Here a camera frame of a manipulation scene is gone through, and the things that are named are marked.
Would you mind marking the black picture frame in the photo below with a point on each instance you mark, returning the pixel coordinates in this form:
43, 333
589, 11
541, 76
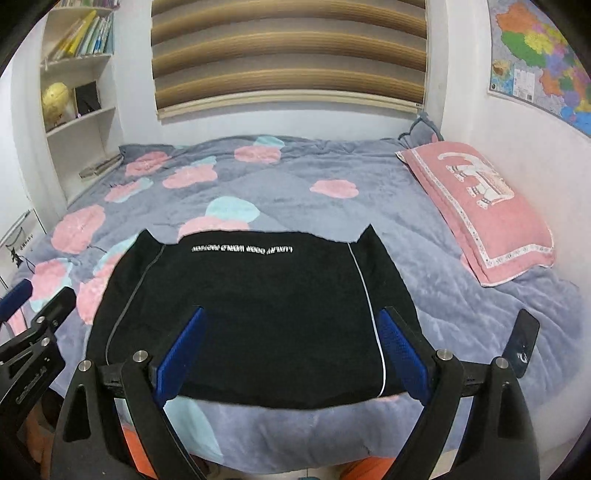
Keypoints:
87, 98

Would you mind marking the white printed board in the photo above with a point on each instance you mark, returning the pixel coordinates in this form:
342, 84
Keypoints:
16, 240

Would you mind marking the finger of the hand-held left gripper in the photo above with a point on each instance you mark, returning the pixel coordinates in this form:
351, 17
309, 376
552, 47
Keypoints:
53, 307
16, 297

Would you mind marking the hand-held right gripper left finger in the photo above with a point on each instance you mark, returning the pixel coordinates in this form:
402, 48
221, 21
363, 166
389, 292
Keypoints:
178, 357

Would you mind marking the grey floral blanket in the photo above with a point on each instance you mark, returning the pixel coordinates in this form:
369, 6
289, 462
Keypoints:
323, 203

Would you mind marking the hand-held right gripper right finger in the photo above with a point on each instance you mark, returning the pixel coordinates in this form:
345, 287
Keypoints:
408, 357

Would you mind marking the pink pillow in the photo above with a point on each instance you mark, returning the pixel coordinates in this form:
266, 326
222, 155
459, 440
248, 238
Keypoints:
480, 203

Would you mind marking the black hoodie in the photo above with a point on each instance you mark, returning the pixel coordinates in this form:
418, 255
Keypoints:
258, 318

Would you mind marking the brown striped window blind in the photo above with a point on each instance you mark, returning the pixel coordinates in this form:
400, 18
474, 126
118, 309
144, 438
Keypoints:
291, 55

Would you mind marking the yellow globe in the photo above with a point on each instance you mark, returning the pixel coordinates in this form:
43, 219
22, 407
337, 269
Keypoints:
55, 101

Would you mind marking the row of books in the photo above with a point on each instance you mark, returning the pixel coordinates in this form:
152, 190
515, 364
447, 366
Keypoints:
85, 37

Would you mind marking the colourful wall map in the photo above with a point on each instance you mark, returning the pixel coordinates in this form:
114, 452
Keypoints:
540, 55

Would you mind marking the flat lying book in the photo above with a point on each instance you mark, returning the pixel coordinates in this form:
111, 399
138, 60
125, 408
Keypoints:
99, 167

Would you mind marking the black phone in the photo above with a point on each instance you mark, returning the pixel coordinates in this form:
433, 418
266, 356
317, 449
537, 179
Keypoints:
521, 341

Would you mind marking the white bookshelf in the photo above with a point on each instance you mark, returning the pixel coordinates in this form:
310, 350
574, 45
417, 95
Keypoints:
81, 129

